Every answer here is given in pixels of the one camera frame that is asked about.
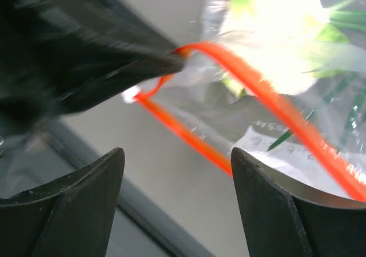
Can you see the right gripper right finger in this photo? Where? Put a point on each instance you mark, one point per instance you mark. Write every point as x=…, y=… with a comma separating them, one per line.
x=284, y=217

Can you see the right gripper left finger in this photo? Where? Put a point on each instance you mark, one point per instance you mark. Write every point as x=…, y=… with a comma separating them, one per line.
x=69, y=216

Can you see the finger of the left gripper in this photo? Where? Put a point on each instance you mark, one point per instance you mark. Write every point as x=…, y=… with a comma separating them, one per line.
x=67, y=56

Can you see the red-zip bag with food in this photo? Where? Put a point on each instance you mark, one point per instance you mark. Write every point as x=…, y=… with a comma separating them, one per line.
x=218, y=102

